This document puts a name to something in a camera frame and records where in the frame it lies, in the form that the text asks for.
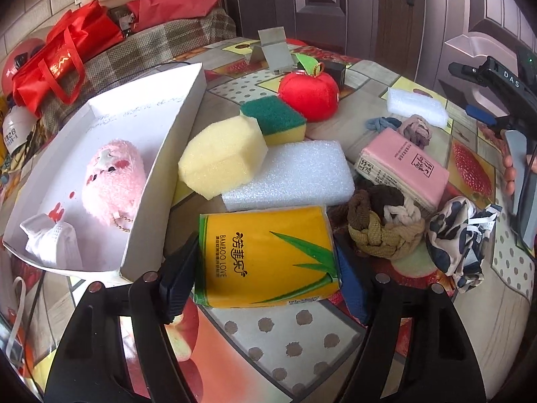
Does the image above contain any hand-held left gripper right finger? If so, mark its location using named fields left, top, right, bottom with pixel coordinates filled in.
left=333, top=243, right=487, bottom=403

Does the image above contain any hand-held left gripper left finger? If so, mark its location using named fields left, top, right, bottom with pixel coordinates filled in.
left=44, top=232, right=200, bottom=403

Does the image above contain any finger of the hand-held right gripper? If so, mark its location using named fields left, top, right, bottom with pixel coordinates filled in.
left=465, top=104, right=510, bottom=140
left=448, top=61, right=491, bottom=88

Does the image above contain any yellow tissue pack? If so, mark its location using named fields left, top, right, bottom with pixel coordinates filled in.
left=194, top=206, right=341, bottom=309

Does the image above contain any yellow hexagonal sponge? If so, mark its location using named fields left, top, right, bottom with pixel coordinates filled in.
left=178, top=115, right=269, bottom=200

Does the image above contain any large white foam block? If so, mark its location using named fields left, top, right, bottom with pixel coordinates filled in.
left=222, top=139, right=356, bottom=212

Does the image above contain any white cardboard box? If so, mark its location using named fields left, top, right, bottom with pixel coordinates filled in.
left=2, top=62, right=207, bottom=284

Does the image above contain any person's right hand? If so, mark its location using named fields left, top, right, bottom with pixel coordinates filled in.
left=502, top=154, right=537, bottom=197

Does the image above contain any small white foam block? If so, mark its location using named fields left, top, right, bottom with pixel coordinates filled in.
left=386, top=87, right=449, bottom=129

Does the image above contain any pink beige scrunchie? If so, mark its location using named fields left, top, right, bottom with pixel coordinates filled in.
left=398, top=114, right=433, bottom=148

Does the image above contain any brown braided scrunchie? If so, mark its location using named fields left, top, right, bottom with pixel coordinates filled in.
left=346, top=185, right=426, bottom=259

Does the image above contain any fruit print tablecloth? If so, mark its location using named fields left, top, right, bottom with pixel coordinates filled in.
left=0, top=37, right=537, bottom=403

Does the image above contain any pink tissue pack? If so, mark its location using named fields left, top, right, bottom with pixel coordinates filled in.
left=354, top=128, right=450, bottom=213

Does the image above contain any black and white patterned scrunchie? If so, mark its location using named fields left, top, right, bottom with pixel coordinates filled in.
left=425, top=196, right=503, bottom=294

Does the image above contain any pink plush toy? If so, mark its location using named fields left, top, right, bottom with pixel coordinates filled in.
left=82, top=140, right=147, bottom=233

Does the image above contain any small black box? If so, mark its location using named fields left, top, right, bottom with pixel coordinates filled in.
left=323, top=62, right=347, bottom=87

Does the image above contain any brown panelled door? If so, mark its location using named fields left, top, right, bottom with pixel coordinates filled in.
left=197, top=0, right=537, bottom=101

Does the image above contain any red plush apple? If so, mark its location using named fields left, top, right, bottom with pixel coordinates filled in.
left=278, top=52, right=340, bottom=122

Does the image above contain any green and yellow scouring sponge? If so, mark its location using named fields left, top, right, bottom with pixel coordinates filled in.
left=240, top=95, right=308, bottom=145

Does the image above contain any grey metal phone stand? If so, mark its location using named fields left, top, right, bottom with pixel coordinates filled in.
left=247, top=27, right=297, bottom=72

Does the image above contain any plaid cloth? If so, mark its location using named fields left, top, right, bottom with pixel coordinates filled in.
left=38, top=6, right=238, bottom=135

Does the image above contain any red tote bag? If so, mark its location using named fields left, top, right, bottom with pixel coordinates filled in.
left=12, top=0, right=123, bottom=118

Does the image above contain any silver metal clip bunch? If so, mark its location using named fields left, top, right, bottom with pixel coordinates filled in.
left=108, top=5, right=136, bottom=35

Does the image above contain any red helmet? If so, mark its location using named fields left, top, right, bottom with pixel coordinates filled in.
left=1, top=38, right=47, bottom=98

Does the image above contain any blue hair tie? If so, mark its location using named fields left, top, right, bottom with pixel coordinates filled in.
left=364, top=116, right=405, bottom=133

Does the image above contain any white cord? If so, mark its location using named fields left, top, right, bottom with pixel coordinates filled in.
left=5, top=276, right=27, bottom=356

